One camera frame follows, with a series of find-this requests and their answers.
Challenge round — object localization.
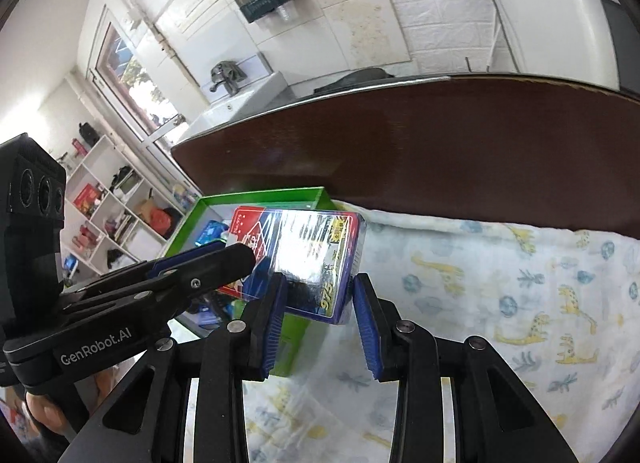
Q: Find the white shelf unit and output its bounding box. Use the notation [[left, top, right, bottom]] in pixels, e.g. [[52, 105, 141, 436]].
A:
[[57, 135, 188, 289]]

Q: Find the metal faucet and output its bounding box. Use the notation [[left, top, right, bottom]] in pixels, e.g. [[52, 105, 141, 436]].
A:
[[209, 61, 246, 94]]

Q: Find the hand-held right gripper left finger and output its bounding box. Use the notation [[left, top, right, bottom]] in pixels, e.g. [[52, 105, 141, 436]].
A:
[[57, 273, 290, 463]]

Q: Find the white sink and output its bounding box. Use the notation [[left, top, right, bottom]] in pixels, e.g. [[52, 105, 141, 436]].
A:
[[177, 72, 291, 148]]

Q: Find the dark wooden headboard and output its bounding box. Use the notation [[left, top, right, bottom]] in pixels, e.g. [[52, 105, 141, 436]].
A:
[[171, 75, 640, 236]]

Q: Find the green cardboard box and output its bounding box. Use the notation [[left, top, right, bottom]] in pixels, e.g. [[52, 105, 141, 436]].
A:
[[160, 186, 346, 378]]

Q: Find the dark cloth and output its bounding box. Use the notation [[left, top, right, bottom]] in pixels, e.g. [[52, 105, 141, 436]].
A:
[[312, 68, 396, 94]]

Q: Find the person's left hand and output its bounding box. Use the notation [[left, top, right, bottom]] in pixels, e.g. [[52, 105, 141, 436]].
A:
[[24, 389, 73, 439]]

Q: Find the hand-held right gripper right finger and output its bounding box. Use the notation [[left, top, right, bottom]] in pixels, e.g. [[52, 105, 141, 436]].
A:
[[352, 273, 576, 463]]

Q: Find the red bag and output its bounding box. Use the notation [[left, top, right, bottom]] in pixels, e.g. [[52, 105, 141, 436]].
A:
[[149, 208, 175, 240]]

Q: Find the window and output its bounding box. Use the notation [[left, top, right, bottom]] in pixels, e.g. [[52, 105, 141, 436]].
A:
[[87, 8, 201, 154]]

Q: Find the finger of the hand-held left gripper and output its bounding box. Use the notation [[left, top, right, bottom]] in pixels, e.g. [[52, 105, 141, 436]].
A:
[[150, 244, 236, 276], [60, 243, 257, 329]]

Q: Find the red and blue card pack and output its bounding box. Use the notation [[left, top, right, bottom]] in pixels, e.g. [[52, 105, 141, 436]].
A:
[[220, 206, 368, 326]]

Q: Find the blue small pack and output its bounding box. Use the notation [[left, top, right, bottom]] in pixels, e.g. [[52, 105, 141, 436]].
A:
[[196, 220, 232, 249]]

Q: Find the printed bed sheet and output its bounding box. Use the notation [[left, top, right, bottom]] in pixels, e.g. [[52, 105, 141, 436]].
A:
[[185, 200, 640, 463]]

